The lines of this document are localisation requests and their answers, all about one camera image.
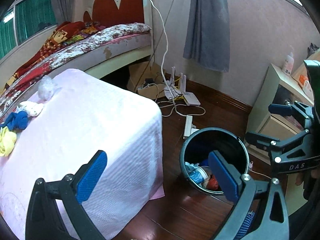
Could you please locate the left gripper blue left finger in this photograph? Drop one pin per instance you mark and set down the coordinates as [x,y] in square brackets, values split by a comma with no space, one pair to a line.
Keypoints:
[88,176]

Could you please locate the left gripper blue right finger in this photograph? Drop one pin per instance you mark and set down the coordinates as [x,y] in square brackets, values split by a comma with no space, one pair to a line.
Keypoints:
[227,175]

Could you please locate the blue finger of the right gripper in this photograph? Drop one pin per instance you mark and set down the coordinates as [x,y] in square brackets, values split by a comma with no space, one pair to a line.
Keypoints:
[269,144]
[297,110]

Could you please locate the red plastic bag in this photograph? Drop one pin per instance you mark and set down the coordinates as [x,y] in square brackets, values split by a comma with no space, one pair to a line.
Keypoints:
[212,184]

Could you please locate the blue round paper bowl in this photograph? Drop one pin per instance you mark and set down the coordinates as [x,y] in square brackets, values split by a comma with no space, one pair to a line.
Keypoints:
[201,176]

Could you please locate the yellow cloth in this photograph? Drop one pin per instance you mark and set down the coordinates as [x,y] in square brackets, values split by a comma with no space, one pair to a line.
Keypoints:
[7,141]

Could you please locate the white tissue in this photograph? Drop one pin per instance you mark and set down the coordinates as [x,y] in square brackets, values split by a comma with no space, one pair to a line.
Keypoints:
[32,109]

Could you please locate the blue cloth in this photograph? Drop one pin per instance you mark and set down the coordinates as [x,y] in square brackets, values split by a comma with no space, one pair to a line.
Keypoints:
[16,121]

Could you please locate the clear plastic bag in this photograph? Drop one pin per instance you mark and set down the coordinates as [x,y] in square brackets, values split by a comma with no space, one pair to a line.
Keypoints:
[47,88]

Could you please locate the black trash bin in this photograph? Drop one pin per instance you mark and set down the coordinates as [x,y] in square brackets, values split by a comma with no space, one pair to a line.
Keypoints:
[196,148]

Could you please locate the person right hand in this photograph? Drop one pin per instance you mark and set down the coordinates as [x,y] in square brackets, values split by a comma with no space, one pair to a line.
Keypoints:
[302,176]

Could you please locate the beige nightstand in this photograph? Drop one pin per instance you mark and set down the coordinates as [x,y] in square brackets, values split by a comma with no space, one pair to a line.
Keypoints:
[270,114]

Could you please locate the white lotion bottle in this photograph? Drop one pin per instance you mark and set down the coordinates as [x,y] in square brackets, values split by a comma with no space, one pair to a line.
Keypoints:
[289,62]

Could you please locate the blue striped shoe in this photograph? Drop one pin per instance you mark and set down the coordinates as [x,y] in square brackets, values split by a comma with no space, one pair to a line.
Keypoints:
[246,225]

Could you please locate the white power strip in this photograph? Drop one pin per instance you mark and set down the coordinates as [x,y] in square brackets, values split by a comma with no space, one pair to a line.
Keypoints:
[189,128]

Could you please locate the white wifi router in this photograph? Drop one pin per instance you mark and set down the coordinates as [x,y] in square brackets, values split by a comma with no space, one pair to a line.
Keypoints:
[175,88]

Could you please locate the grey curtain right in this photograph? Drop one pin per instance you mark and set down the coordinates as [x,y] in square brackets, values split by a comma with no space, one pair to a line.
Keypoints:
[208,34]

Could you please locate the cardboard box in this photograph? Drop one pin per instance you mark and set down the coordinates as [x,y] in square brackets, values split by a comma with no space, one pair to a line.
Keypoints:
[146,80]

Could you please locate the bed with floral sheet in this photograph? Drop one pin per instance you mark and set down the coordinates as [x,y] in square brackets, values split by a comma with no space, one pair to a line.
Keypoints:
[85,54]

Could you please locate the red patterned blanket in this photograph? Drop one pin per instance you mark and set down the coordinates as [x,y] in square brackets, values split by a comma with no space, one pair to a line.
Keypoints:
[64,35]

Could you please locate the red heart headboard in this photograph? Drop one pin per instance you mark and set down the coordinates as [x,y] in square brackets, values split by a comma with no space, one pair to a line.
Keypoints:
[113,12]

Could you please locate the window with green curtain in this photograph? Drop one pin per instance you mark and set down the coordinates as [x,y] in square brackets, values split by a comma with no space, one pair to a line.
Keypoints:
[23,20]

